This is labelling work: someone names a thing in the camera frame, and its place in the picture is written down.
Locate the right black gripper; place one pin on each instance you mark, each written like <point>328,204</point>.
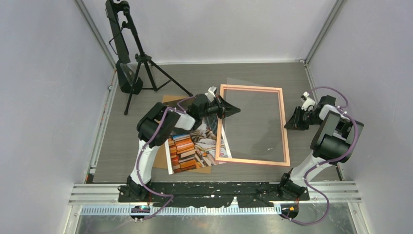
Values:
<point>295,122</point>

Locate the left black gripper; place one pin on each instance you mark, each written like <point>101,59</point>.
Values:
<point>225,109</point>

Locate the pink wooden picture frame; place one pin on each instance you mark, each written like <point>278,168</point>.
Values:
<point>223,153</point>

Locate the clear acrylic sheet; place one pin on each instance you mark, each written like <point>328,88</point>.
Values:
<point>255,132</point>

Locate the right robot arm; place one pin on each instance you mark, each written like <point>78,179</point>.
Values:
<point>333,143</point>

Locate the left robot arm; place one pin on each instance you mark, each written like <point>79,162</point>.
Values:
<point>154,129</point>

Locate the cat photo print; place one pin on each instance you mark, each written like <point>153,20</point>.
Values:
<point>195,149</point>

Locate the brown cardboard backing board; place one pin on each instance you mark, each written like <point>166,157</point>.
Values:
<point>161,157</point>

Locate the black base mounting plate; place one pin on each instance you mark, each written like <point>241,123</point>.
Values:
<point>208,194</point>

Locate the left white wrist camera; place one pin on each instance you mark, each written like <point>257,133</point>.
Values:
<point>211,93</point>

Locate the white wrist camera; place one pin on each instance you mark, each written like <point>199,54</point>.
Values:
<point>211,93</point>
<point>308,103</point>

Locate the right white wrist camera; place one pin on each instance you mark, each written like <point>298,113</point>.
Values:
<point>308,103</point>

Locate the aluminium rail front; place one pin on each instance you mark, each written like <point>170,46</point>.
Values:
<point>102,199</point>

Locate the black camera tripod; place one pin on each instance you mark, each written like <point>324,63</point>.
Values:
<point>146,60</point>

